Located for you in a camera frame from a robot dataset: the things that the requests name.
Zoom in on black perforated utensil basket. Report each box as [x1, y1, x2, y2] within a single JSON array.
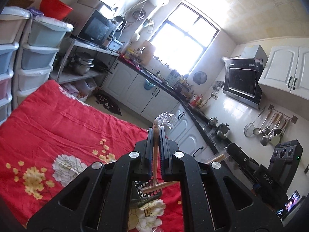
[[130, 180, 162, 208]]

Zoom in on wooden chopsticks pair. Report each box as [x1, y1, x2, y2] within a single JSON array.
[[152, 112, 176, 186]]

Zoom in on white lower kitchen cabinets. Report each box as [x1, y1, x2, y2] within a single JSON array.
[[103, 61, 217, 162]]

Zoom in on kitchen window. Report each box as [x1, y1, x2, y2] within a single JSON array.
[[150, 3, 219, 75]]

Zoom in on smartphone with lit screen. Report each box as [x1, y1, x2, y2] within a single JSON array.
[[276, 190, 302, 219]]

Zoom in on wrapped chopsticks in basket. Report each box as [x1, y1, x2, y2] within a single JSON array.
[[205, 151, 229, 165]]

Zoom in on hanging steel ladles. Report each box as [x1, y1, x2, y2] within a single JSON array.
[[243, 105, 292, 146]]

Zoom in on red floral bed cover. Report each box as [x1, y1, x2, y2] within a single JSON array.
[[0, 79, 184, 232]]

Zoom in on black range hood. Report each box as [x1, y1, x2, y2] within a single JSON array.
[[223, 58, 264, 109]]

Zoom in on white upper cabinet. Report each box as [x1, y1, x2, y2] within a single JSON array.
[[258, 46, 308, 100]]

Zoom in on blue hanging cup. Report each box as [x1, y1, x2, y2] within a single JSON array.
[[143, 79, 155, 91]]

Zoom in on steel cooking pot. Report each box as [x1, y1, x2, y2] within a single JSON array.
[[72, 52, 94, 75]]

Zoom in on metal shelf rack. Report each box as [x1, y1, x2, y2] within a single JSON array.
[[49, 37, 119, 84]]

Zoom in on right plastic drawer tower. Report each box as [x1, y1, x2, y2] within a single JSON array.
[[12, 16, 73, 108]]

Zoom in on plastic drawer tower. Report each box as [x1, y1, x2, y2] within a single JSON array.
[[12, 16, 73, 108], [0, 6, 31, 123]]

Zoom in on black microwave oven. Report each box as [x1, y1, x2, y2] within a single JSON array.
[[77, 10, 116, 47]]

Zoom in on red plastic basin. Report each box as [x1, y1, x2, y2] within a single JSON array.
[[39, 0, 73, 20]]

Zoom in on left plastic drawer tower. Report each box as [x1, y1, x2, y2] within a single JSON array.
[[0, 6, 31, 123]]

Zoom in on woven brown basket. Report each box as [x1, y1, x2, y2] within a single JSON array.
[[6, 0, 34, 9]]

